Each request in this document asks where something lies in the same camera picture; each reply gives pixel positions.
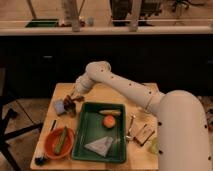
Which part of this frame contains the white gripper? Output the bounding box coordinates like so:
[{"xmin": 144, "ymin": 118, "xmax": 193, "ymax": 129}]
[{"xmin": 69, "ymin": 76, "xmax": 92, "ymax": 100}]

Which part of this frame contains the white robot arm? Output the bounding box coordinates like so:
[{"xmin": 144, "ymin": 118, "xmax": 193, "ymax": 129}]
[{"xmin": 74, "ymin": 61, "xmax": 213, "ymax": 171}]

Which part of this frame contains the small metal cup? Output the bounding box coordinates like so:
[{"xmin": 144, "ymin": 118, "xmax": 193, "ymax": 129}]
[{"xmin": 65, "ymin": 103, "xmax": 77, "ymax": 117}]

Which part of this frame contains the light green cup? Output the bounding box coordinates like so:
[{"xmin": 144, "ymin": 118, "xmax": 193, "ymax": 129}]
[{"xmin": 149, "ymin": 138, "xmax": 158, "ymax": 155}]

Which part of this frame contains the blue sponge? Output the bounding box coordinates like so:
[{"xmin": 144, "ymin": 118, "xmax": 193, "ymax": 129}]
[{"xmin": 53, "ymin": 100, "xmax": 65, "ymax": 115}]

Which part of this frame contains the yellow corn cob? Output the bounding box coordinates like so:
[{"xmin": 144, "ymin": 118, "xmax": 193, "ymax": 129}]
[{"xmin": 98, "ymin": 110, "xmax": 121, "ymax": 116}]

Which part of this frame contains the green plastic tray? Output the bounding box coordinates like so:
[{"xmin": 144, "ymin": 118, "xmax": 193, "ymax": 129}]
[{"xmin": 72, "ymin": 102, "xmax": 126, "ymax": 163}]

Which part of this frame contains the black pen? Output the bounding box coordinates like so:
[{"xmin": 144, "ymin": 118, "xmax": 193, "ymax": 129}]
[{"xmin": 50, "ymin": 120, "xmax": 56, "ymax": 132}]

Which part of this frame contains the orange fruit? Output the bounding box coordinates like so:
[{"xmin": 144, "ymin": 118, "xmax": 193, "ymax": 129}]
[{"xmin": 103, "ymin": 115, "xmax": 116, "ymax": 128}]

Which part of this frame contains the orange plastic bowl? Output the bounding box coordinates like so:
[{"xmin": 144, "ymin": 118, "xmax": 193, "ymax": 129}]
[{"xmin": 44, "ymin": 127, "xmax": 74, "ymax": 160}]

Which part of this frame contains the grey triangular cloth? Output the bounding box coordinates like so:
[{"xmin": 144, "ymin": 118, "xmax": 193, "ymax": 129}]
[{"xmin": 85, "ymin": 136, "xmax": 113, "ymax": 157}]

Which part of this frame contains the green cucumber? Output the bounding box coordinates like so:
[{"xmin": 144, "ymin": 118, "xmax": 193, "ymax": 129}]
[{"xmin": 54, "ymin": 127, "xmax": 67, "ymax": 155}]

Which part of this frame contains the metal spoon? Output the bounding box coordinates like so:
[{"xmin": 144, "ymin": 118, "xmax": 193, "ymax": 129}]
[{"xmin": 126, "ymin": 115, "xmax": 136, "ymax": 142}]

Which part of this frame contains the brown wooden box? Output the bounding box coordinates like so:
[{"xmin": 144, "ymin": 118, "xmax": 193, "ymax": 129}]
[{"xmin": 133, "ymin": 124, "xmax": 155, "ymax": 147}]

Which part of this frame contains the small dark toy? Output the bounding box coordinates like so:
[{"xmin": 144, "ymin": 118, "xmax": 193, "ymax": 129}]
[{"xmin": 34, "ymin": 153, "xmax": 47, "ymax": 166}]

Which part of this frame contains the green bin in background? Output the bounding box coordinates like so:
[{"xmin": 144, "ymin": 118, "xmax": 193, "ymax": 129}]
[{"xmin": 25, "ymin": 19, "xmax": 59, "ymax": 28}]

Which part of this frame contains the black chair base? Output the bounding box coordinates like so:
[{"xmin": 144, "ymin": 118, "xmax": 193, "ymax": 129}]
[{"xmin": 0, "ymin": 98, "xmax": 43, "ymax": 171}]

